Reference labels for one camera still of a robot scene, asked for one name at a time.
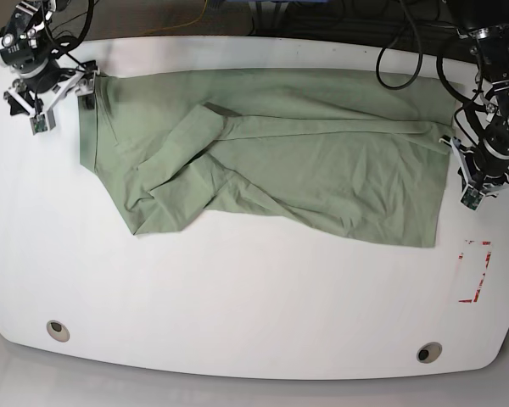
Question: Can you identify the table grommet hole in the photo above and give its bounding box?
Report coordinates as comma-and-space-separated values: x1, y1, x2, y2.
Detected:
46, 321, 70, 343
417, 342, 443, 364

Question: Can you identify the right table grommet hole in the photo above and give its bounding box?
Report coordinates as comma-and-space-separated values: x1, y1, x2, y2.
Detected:
417, 342, 443, 364

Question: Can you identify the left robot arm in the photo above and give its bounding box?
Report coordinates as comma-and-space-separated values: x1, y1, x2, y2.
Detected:
436, 1, 509, 204

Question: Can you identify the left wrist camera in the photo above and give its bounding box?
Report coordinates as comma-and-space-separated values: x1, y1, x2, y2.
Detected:
460, 184, 485, 211

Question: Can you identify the green t-shirt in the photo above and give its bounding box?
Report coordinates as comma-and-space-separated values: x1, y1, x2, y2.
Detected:
78, 69, 455, 248

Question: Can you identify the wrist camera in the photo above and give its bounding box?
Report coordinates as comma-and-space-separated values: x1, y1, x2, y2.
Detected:
30, 111, 56, 135
460, 184, 485, 211

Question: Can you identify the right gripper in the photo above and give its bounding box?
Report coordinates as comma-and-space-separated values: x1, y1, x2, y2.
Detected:
3, 60, 98, 116

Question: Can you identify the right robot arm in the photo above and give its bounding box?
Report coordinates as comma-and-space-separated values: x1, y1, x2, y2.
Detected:
0, 1, 97, 116

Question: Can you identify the red tape marking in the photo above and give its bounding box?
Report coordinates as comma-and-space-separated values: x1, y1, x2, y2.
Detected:
454, 240, 492, 304

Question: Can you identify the yellow cable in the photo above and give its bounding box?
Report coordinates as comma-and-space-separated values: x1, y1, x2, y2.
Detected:
137, 0, 209, 39

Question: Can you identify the left table grommet hole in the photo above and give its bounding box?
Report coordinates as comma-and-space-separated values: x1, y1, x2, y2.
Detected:
46, 321, 70, 343

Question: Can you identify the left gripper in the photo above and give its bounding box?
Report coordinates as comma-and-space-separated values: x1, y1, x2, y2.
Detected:
439, 136, 509, 195

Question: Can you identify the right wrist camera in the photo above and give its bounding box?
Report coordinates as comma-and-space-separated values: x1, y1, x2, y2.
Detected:
30, 111, 56, 135

